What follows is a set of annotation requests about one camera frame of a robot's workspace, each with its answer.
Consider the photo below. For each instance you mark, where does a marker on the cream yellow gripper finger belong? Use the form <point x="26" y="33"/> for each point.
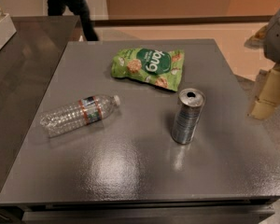
<point x="265" y="95"/>

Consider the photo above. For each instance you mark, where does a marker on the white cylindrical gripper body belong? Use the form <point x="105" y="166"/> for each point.
<point x="278" y="37"/>

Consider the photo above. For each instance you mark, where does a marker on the green rice chip bag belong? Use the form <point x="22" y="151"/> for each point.
<point x="155" y="67"/>

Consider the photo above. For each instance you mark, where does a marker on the silver aluminium drink can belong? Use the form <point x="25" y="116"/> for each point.
<point x="191" y="102"/>

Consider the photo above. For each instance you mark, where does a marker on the grey metal table cabinet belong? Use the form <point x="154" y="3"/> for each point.
<point x="129" y="165"/>

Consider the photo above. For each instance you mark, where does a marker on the clear plastic water bottle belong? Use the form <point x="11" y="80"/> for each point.
<point x="83" y="112"/>

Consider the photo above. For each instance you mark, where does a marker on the person in dark trousers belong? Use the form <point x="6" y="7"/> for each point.
<point x="77" y="7"/>

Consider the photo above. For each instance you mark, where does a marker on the dark side counter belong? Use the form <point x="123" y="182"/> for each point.
<point x="27" y="64"/>

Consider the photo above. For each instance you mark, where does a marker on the white box on counter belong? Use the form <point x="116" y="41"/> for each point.
<point x="7" y="30"/>

